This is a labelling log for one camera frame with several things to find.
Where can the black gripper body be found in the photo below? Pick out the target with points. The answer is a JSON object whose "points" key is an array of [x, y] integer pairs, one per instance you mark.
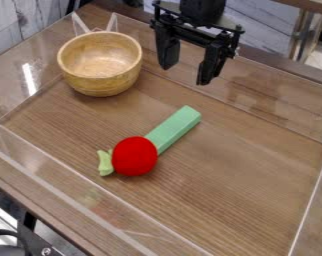
{"points": [[197, 21]]}

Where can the wooden chair frame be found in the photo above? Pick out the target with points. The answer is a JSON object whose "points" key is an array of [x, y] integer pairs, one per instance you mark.
{"points": [[305, 39]]}

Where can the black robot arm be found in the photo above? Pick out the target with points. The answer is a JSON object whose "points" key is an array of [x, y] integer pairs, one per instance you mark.
{"points": [[195, 21]]}

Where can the clear acrylic tray wall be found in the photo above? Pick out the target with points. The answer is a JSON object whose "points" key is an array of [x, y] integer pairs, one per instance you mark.
{"points": [[104, 225]]}

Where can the green rectangular block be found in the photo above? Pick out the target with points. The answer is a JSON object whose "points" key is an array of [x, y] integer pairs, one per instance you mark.
{"points": [[174, 128]]}

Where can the wooden bowl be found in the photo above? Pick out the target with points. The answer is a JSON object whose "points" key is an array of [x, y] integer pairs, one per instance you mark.
{"points": [[100, 63]]}

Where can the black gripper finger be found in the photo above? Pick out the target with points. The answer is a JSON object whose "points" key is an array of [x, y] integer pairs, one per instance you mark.
{"points": [[169, 48], [211, 65]]}

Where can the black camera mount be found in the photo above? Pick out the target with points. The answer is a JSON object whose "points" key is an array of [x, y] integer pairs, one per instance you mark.
{"points": [[22, 242]]}

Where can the red plush fruit green stem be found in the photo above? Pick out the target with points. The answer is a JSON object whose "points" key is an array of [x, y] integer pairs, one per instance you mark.
{"points": [[133, 158]]}

